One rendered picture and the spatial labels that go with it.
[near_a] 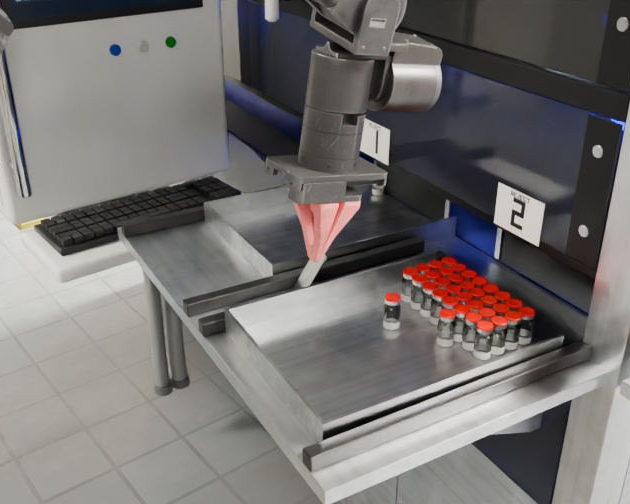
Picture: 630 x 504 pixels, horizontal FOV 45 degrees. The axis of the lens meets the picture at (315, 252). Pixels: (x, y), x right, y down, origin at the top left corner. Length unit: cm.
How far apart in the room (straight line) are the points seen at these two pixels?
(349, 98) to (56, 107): 93
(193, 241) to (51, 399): 127
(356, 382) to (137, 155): 87
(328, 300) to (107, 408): 139
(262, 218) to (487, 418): 60
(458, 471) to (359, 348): 43
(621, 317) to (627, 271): 6
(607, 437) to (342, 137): 55
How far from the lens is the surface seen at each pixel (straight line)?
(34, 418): 238
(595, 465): 108
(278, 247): 121
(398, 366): 94
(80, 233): 144
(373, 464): 81
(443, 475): 138
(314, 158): 70
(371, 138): 128
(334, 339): 98
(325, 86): 68
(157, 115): 163
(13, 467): 224
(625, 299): 94
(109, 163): 161
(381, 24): 66
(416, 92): 73
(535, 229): 101
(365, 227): 128
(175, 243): 125
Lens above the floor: 143
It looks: 27 degrees down
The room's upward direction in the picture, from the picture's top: straight up
